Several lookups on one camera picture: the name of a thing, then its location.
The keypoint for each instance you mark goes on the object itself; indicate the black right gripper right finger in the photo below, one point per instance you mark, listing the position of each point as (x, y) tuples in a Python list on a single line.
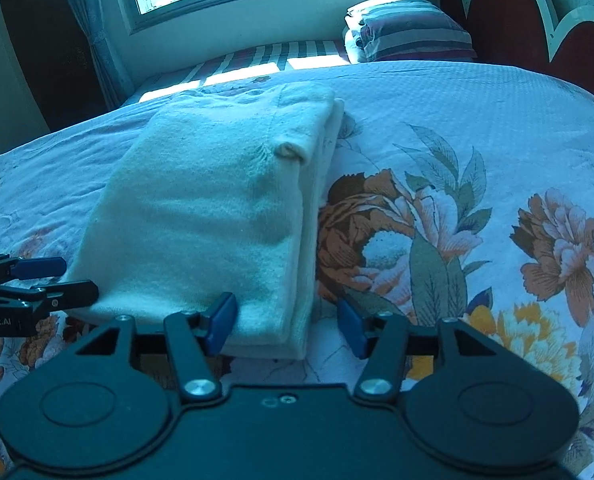
[(381, 341)]

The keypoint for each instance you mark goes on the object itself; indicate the cream knit sweater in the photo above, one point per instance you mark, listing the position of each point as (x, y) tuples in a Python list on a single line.
[(219, 193)]

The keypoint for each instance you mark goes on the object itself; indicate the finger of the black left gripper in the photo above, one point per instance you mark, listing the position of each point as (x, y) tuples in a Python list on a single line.
[(49, 298), (16, 268)]

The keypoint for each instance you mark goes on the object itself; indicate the striped folded quilt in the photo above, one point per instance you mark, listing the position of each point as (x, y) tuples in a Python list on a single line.
[(400, 30)]

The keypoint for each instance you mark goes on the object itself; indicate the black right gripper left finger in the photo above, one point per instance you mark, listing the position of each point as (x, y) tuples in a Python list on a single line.
[(194, 337)]

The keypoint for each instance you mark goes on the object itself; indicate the left blue curtain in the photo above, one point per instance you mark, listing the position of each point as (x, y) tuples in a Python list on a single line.
[(112, 75)]

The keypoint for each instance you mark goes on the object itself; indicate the red white scalloped headboard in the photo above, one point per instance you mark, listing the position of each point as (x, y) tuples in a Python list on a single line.
[(529, 34)]

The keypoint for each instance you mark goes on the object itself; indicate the striped mattress sheet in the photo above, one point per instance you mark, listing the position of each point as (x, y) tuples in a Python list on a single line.
[(249, 63)]

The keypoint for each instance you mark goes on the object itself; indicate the floral white bedspread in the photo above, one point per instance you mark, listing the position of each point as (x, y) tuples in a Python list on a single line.
[(459, 195)]

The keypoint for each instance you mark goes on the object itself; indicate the dark wooden door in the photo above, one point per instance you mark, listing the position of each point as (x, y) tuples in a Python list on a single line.
[(55, 59)]

